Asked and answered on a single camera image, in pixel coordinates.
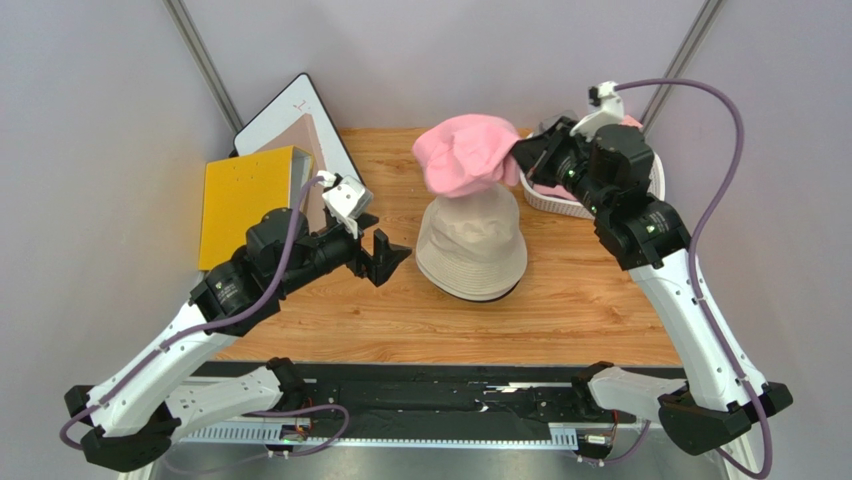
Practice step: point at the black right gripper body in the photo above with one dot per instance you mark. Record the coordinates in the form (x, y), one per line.
(541, 160)

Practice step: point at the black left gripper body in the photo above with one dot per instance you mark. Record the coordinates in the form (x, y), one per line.
(362, 262)

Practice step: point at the pink bucket hat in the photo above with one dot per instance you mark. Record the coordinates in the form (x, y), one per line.
(467, 154)

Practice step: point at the pink and beige reversible hat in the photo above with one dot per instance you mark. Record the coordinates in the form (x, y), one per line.
(472, 244)

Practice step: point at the black bucket hat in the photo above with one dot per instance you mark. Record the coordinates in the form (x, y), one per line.
(489, 297)

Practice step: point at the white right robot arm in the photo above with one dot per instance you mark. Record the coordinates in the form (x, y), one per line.
(720, 396)

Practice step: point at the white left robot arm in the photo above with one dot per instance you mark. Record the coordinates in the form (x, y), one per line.
(138, 414)

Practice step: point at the grey hat in basket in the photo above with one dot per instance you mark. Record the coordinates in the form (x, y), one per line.
(547, 123)

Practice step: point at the small pink box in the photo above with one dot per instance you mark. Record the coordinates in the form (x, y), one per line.
(629, 120)

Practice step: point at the white perforated plastic basket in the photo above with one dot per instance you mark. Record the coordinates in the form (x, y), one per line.
(559, 200)

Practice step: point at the pink brown folder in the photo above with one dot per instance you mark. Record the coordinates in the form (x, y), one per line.
(302, 135)

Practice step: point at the yellow binder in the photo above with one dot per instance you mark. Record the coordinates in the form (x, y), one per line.
(238, 191)

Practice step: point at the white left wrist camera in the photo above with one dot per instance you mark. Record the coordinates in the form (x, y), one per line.
(346, 199)

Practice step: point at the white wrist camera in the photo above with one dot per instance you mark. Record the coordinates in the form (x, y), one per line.
(346, 199)
(605, 108)

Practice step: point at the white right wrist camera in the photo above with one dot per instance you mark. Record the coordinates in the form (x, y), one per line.
(605, 108)

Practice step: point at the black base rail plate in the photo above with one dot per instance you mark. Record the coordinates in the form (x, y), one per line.
(445, 402)

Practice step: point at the white board black frame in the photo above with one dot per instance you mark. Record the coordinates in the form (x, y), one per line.
(297, 101)

